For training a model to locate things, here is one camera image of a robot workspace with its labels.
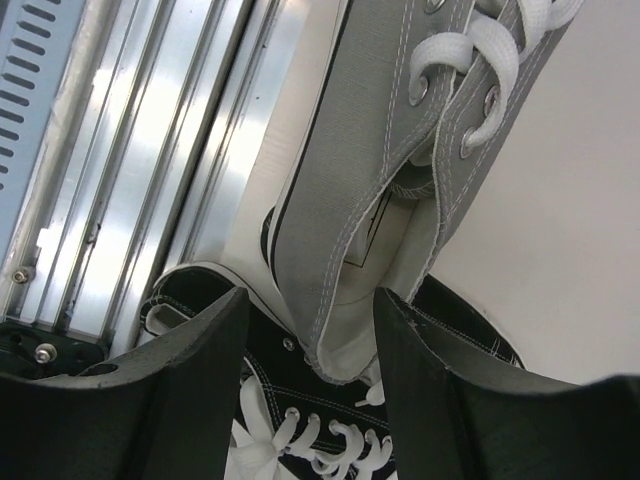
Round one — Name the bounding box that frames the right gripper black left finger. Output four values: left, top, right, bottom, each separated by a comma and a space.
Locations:
1, 288, 250, 479

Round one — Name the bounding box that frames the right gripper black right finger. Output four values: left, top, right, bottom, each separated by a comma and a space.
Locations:
373, 288, 639, 479

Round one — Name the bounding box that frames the black sneaker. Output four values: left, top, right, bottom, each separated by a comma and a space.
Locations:
140, 262, 524, 479

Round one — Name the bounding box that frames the grey sneaker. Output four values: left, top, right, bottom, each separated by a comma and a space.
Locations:
222, 1, 581, 384

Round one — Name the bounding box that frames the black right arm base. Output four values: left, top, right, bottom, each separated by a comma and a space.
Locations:
1, 322, 105, 380

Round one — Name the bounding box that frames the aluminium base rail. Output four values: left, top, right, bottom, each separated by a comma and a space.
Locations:
1, 1, 308, 344

